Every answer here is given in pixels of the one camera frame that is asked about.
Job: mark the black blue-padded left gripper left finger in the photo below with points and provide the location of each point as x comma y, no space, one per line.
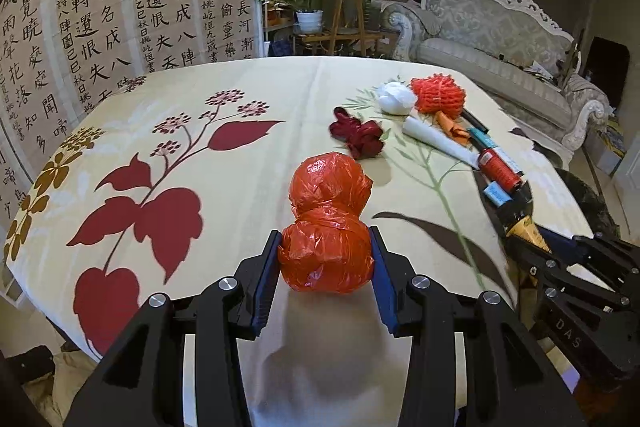
139,381

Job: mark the orange-red foam fruit net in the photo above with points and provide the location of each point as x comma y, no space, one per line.
438,93

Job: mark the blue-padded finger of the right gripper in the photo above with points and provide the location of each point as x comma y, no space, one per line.
567,250

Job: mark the red cylindrical can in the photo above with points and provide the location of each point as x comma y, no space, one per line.
496,170

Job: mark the wooden plant stand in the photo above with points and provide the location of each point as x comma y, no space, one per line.
346,35

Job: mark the white paper tube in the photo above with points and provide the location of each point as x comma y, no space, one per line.
429,135

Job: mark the dark red cloth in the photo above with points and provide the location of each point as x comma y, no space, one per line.
362,139

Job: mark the orange crumpled wrapper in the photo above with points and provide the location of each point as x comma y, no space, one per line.
453,130

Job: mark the black marker tube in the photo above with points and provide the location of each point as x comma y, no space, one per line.
473,121

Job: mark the black lined trash bin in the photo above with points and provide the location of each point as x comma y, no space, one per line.
593,205

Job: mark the white crumpled paper ball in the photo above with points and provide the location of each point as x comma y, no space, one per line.
394,98

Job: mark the floral cream tablecloth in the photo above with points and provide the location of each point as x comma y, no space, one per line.
168,185

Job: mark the ornate white grey sofa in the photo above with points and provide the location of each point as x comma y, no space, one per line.
513,51

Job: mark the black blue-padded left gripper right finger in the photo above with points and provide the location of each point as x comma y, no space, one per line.
472,362

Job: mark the teal labelled tube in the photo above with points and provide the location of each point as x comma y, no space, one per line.
485,141

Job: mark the calligraphy folding screen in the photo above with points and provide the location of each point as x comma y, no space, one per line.
62,58

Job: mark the orange-red plastic bag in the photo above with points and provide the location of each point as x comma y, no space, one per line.
327,248

